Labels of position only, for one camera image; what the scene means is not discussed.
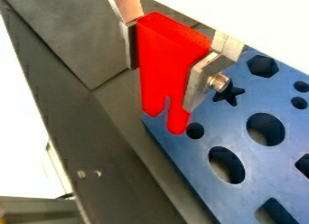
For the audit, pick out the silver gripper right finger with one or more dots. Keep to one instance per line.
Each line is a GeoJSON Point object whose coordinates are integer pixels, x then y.
{"type": "Point", "coordinates": [206, 76]}

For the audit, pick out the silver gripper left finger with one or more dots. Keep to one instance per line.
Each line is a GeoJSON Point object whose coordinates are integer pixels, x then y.
{"type": "Point", "coordinates": [129, 11]}

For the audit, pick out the red square-circle object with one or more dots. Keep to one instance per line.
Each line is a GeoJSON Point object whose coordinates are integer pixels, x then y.
{"type": "Point", "coordinates": [170, 47]}

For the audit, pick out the blue foam shape board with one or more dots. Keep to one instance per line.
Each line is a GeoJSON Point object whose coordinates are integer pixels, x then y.
{"type": "Point", "coordinates": [248, 166]}

